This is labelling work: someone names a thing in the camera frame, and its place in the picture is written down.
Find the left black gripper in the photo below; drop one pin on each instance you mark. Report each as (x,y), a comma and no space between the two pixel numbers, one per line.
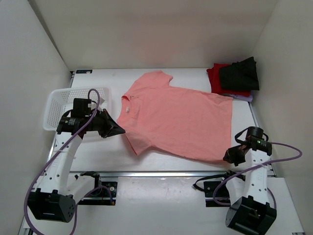
(111,127)

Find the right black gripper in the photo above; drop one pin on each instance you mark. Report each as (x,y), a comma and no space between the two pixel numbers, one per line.
(230,156)

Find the pink t shirt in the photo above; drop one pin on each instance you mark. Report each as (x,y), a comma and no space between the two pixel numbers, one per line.
(187,123)

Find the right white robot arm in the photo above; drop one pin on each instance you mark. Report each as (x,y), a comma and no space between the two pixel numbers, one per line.
(245,194)

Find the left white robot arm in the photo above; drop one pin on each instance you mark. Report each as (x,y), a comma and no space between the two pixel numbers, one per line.
(52,197)

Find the lavender folded t shirt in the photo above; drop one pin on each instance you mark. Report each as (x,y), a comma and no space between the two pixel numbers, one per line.
(242,97)

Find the white plastic basket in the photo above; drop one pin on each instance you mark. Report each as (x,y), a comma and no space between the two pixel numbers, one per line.
(61,100)

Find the black folded t shirt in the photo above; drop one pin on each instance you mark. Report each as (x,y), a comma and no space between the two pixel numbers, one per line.
(240,76)

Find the red folded t shirt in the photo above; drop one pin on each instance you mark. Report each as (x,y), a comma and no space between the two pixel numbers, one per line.
(214,78)

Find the aluminium rail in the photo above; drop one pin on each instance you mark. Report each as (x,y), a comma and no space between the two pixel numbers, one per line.
(158,174)

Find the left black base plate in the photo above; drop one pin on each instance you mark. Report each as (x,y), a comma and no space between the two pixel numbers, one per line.
(104,196)

